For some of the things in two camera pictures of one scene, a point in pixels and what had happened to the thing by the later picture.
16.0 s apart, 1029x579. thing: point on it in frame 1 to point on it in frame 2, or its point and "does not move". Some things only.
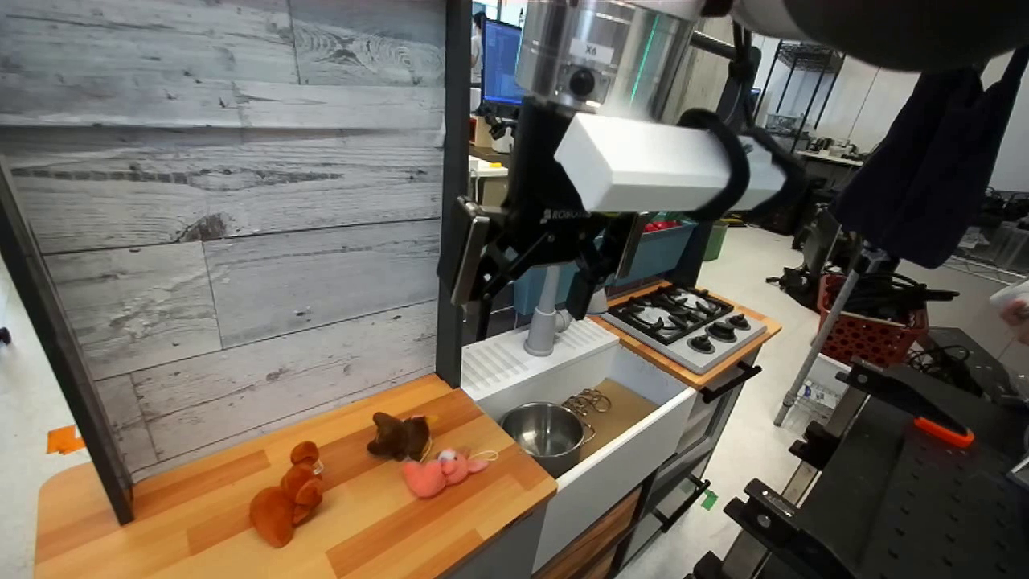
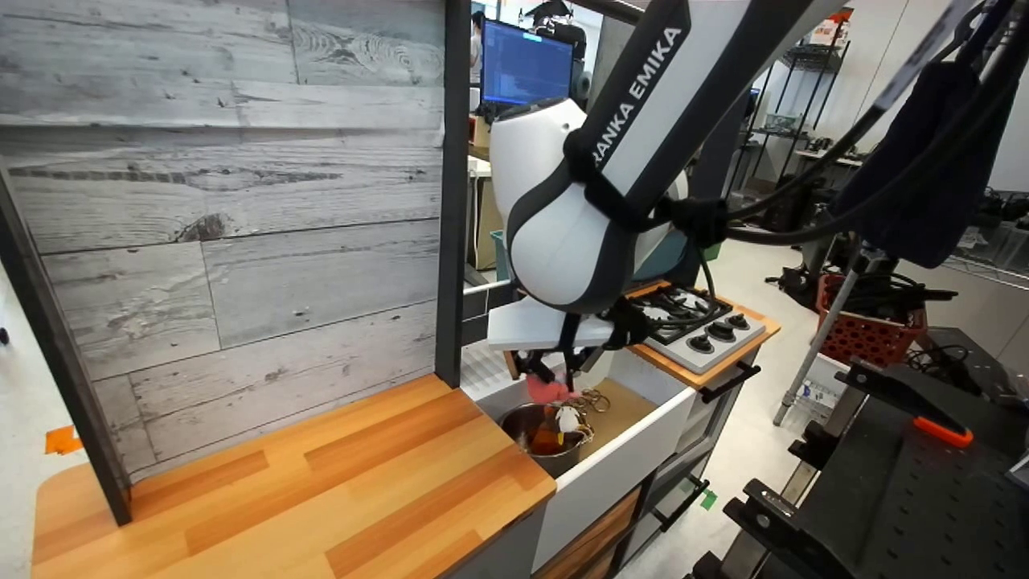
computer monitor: x=502 y=60 does not move
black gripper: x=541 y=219 to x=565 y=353
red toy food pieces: x=449 y=467 to x=549 y=392
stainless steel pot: x=551 y=431 does not move
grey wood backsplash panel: x=246 y=198 does not move
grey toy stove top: x=686 y=327 does not move
